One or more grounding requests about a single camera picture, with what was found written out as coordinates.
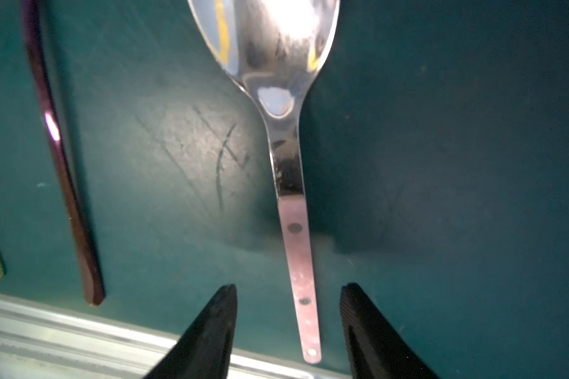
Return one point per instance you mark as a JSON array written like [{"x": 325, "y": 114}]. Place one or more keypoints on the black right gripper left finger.
[{"x": 205, "y": 349}]

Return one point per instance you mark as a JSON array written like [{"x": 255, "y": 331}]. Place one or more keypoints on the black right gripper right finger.
[{"x": 375, "y": 349}]

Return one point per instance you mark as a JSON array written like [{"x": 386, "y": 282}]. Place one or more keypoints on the purple spoon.
[{"x": 89, "y": 267}]

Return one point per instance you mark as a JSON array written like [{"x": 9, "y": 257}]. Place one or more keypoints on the silver spoon pink handle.
[{"x": 273, "y": 51}]

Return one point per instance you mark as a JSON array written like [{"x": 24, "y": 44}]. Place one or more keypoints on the aluminium front rail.
[{"x": 42, "y": 341}]

